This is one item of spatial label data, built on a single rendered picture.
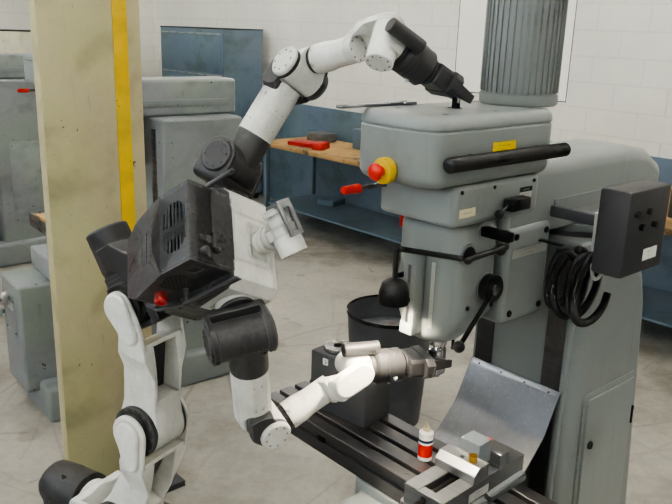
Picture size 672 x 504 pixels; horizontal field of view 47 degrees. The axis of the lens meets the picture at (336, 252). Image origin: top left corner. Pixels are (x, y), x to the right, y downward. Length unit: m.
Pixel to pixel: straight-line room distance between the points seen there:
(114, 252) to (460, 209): 0.86
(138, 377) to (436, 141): 0.99
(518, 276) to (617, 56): 4.54
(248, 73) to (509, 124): 7.49
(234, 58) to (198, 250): 7.49
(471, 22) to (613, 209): 5.45
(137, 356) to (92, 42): 1.54
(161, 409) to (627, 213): 1.27
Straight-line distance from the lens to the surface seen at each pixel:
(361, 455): 2.22
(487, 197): 1.84
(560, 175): 2.11
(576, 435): 2.40
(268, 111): 1.89
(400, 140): 1.71
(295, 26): 9.04
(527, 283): 2.07
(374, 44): 1.74
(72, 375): 3.46
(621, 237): 1.91
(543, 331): 2.29
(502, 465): 2.08
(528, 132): 1.91
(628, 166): 2.42
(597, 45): 6.54
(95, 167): 3.25
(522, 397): 2.36
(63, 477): 2.54
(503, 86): 2.00
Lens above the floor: 2.07
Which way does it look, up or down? 16 degrees down
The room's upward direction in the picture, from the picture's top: 2 degrees clockwise
